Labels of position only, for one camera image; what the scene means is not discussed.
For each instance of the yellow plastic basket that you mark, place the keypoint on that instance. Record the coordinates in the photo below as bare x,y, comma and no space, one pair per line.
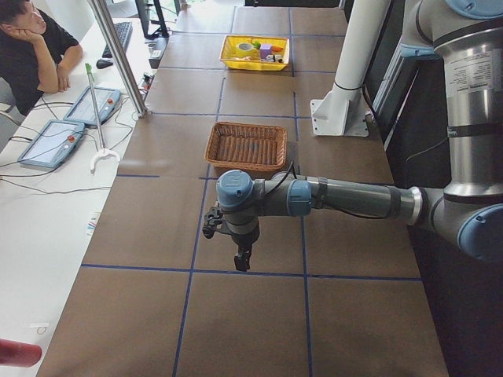
228,53

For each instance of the black computer mouse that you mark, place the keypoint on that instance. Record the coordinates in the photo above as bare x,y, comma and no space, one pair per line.
103,63

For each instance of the black keyboard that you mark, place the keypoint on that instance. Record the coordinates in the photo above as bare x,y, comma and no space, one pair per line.
123,32

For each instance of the reacher grabber stick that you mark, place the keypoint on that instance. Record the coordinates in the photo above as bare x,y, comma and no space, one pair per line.
103,152

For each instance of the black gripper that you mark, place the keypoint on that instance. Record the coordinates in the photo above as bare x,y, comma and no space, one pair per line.
243,238

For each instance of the teach pendant tablet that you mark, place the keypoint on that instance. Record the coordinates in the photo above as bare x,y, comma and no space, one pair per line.
82,110
53,145

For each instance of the seated person black shirt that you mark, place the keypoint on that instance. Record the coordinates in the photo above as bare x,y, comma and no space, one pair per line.
37,54

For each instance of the black monitor stand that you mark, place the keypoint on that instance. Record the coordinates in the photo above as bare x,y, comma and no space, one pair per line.
152,20

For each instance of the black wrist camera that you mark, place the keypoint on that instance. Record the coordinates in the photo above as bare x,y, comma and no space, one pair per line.
213,221

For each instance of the red cylinder object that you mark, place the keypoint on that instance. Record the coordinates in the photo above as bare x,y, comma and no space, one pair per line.
19,354

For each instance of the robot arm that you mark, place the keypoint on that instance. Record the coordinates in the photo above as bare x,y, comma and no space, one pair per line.
467,35

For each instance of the toy panda figure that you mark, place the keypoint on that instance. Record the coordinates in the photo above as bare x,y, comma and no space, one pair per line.
276,59

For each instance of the brown wicker basket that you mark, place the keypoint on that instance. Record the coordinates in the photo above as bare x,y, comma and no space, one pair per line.
247,146

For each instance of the near teach pendant tablet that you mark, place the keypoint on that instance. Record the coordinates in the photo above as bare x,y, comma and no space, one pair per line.
53,145

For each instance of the far teach pendant tablet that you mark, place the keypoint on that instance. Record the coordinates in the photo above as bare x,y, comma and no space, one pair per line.
82,110

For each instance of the yellow tape roll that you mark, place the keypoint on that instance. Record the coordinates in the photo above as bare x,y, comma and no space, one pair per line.
244,49

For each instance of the toy croissant bread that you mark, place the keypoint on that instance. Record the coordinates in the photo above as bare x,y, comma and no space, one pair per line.
245,59

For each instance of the purple foam cube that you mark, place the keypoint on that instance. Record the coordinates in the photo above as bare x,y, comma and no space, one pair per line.
265,50

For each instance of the aluminium frame post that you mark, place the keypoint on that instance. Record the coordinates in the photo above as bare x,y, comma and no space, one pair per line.
106,25

